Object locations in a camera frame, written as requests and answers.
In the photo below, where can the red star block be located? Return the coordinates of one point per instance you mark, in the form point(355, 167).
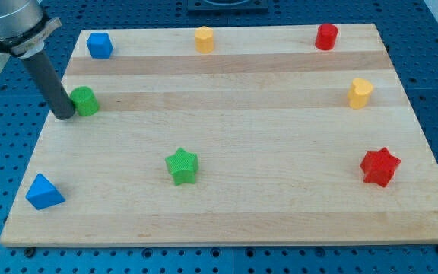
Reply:
point(379, 167)

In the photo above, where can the blue cube block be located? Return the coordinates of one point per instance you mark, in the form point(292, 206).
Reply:
point(99, 45)

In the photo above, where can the black cylindrical pointer tool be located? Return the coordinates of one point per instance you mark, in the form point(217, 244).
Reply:
point(44, 75)

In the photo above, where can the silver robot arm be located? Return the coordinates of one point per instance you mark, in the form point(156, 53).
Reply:
point(24, 26)

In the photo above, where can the blue triangle block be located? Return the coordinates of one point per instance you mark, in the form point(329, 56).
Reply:
point(43, 194)

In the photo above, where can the wooden board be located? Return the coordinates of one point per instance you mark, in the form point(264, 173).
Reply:
point(279, 149)

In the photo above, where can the green star block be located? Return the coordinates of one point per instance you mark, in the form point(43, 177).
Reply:
point(182, 166)

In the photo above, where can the yellow hexagon block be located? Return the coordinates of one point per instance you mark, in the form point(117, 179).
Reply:
point(204, 39)

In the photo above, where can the green cylinder block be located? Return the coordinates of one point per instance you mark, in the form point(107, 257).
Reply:
point(85, 101)

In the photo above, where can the yellow heart block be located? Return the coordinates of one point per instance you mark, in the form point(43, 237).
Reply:
point(359, 93)

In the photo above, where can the red cylinder block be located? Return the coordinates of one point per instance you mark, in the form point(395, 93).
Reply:
point(326, 36)

